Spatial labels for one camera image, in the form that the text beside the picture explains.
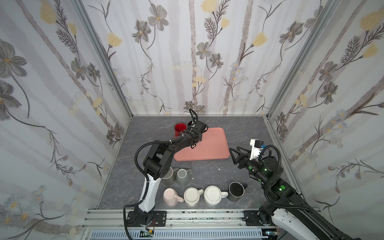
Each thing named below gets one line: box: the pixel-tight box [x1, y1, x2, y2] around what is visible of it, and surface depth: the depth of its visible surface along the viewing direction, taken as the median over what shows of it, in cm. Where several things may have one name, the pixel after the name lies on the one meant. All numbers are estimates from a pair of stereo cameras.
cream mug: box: [183, 187, 204, 206], surface depth 77 cm
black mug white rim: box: [226, 181, 248, 202], surface depth 76 cm
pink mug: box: [163, 188, 185, 207], surface depth 75 cm
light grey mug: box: [176, 168, 193, 187], surface depth 82 cm
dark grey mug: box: [161, 166, 179, 187], surface depth 82 cm
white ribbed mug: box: [204, 185, 229, 206], surface depth 76 cm
